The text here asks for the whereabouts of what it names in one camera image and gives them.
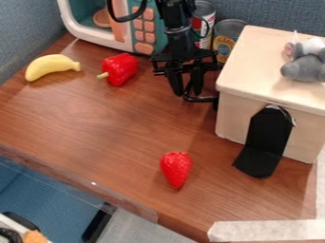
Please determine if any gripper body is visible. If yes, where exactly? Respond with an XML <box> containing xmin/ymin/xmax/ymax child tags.
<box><xmin>148</xmin><ymin>27</ymin><xmax>222</xmax><ymax>77</ymax></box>

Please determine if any grey plush mouse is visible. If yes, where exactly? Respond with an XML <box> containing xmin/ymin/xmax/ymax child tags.
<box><xmin>278</xmin><ymin>35</ymin><xmax>325</xmax><ymax>84</ymax></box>

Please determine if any red toy pepper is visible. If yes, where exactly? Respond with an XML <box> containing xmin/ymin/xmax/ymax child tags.
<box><xmin>95</xmin><ymin>52</ymin><xmax>140</xmax><ymax>87</ymax></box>

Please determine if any yellow and blue can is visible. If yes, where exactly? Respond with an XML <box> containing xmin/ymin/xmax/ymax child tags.
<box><xmin>212</xmin><ymin>18</ymin><xmax>249</xmax><ymax>65</ymax></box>

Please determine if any cabinet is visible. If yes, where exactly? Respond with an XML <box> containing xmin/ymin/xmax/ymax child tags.
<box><xmin>214</xmin><ymin>25</ymin><xmax>325</xmax><ymax>119</ymax></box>

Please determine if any red toy strawberry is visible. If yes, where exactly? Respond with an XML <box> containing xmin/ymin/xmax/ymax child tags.
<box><xmin>158</xmin><ymin>151</ymin><xmax>195</xmax><ymax>191</ymax></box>

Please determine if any toy microwave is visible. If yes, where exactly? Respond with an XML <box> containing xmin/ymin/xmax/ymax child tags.
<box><xmin>55</xmin><ymin>0</ymin><xmax>172</xmax><ymax>57</ymax></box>

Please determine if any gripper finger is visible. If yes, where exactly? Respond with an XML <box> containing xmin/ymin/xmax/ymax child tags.
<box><xmin>186</xmin><ymin>66</ymin><xmax>206</xmax><ymax>97</ymax></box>
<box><xmin>164</xmin><ymin>68</ymin><xmax>186</xmax><ymax>98</ymax></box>

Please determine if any yellow toy banana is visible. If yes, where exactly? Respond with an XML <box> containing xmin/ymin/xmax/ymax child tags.
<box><xmin>24</xmin><ymin>53</ymin><xmax>83</xmax><ymax>83</ymax></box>

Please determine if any red and white can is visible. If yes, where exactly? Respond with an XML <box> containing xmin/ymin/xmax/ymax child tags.
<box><xmin>190</xmin><ymin>0</ymin><xmax>218</xmax><ymax>50</ymax></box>

